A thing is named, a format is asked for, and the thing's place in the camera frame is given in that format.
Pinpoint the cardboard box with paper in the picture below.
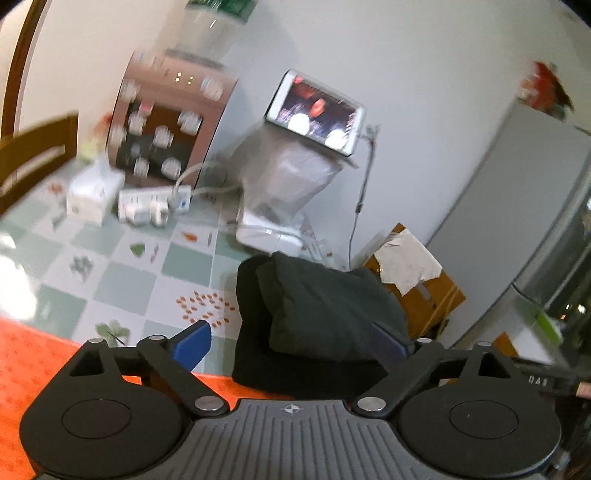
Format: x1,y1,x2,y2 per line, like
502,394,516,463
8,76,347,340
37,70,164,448
365,224,466,339

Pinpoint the brown water dispenser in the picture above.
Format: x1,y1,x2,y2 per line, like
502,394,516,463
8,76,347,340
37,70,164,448
106,51,238,187

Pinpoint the checkered tablecloth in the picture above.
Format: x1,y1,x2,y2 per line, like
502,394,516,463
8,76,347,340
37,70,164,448
1,162,252,376

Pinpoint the white plastic bag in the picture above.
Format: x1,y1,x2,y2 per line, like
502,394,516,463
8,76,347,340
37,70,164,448
231,123,349,256

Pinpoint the white tissue box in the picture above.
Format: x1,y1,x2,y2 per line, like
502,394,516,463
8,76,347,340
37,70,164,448
66,152,125,226

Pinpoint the black long-sleeve shirt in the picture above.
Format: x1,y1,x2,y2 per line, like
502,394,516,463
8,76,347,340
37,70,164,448
256,252,413,361

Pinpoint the orange patterned table mat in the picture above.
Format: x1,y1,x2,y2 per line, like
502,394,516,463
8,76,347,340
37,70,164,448
1,322,273,479

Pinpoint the folded black garment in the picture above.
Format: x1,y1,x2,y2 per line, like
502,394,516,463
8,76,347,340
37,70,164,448
231,255,387,402

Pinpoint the tablet on stand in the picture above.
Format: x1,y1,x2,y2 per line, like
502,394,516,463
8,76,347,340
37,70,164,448
264,70,367,157

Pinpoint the grey refrigerator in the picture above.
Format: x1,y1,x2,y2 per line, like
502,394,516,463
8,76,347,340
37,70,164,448
428,103,590,331

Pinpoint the white power strip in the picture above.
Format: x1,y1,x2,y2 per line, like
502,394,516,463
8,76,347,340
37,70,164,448
117,185,191,227

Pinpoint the clear water bottle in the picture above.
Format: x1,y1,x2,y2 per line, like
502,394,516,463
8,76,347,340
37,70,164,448
176,0,259,62

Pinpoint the far wooden chair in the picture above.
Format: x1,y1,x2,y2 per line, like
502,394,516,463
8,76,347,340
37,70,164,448
0,111,80,218

